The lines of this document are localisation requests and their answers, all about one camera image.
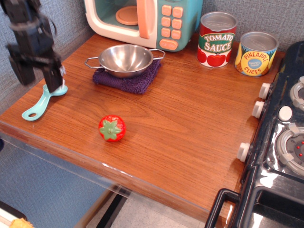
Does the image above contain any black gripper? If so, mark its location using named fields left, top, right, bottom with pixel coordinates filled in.
left=7, top=18, right=66, bottom=93

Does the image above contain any teal dish brush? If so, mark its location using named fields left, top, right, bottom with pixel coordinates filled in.
left=21, top=83, right=68, bottom=121

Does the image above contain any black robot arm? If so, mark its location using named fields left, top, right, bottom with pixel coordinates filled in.
left=0, top=0, right=64, bottom=93

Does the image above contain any orange microwave turntable plate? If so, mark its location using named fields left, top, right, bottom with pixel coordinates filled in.
left=115, top=6, right=138, bottom=26

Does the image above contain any toy microwave teal and cream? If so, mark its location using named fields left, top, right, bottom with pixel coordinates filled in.
left=84, top=0, right=203, bottom=52

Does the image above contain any yellow object at corner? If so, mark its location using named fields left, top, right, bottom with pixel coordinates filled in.
left=9, top=218, right=34, bottom=228

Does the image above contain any red toy tomato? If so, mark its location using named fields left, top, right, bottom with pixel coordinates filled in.
left=98, top=115, right=126, bottom=142

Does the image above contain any purple folded cloth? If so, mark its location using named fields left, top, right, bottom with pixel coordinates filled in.
left=92, top=60, right=161, bottom=95

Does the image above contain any tomato sauce can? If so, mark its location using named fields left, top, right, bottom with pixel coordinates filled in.
left=197, top=11, right=238, bottom=68

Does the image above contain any pineapple slices can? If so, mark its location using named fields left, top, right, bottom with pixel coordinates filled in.
left=235, top=31, right=279, bottom=77

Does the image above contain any white stove knob bottom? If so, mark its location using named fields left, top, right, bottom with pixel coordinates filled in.
left=237, top=142, right=250, bottom=162

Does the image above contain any white stove knob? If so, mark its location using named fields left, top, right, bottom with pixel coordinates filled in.
left=237, top=142, right=250, bottom=162
left=258, top=83, right=271, bottom=100
left=252, top=101, right=265, bottom=119

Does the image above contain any white stove knob middle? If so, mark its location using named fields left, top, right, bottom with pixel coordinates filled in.
left=252, top=101, right=265, bottom=119

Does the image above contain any white stove knob top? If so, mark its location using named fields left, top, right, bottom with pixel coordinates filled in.
left=258, top=83, right=271, bottom=100

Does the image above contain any white round stove button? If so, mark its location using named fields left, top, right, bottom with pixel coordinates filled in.
left=278, top=106, right=293, bottom=122

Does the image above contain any grey stove burner upper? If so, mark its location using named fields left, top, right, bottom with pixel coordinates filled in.
left=289, top=76, right=304, bottom=111

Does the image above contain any grey stove burner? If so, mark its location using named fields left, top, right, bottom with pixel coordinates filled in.
left=275, top=123, right=304, bottom=176
left=289, top=76, right=304, bottom=111

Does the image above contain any grey stove burner lower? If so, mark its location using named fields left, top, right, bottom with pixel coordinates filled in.
left=275, top=123, right=304, bottom=176

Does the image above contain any black toy stove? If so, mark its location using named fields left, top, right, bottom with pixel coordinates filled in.
left=205, top=41, right=304, bottom=228

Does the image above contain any steel bowl with handles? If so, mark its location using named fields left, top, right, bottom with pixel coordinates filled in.
left=85, top=44, right=166, bottom=78

